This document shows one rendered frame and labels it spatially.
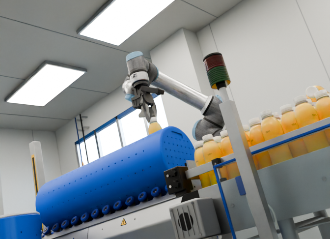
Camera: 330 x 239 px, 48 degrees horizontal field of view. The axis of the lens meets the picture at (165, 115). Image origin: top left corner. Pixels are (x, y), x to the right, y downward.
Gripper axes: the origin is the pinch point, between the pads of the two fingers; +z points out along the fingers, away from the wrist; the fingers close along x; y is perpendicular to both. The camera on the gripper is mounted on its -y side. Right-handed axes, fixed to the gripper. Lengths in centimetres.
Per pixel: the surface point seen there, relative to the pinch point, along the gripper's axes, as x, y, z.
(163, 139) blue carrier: 11.0, -11.1, 14.6
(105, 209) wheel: 11.8, 28.8, 34.6
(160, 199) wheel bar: 11.9, -3.1, 38.0
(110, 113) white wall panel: -314, 303, -173
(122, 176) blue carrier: 14.5, 12.7, 23.8
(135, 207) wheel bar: 11.8, 11.0, 38.0
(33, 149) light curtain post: -29, 133, -32
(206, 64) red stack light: 39, -52, 7
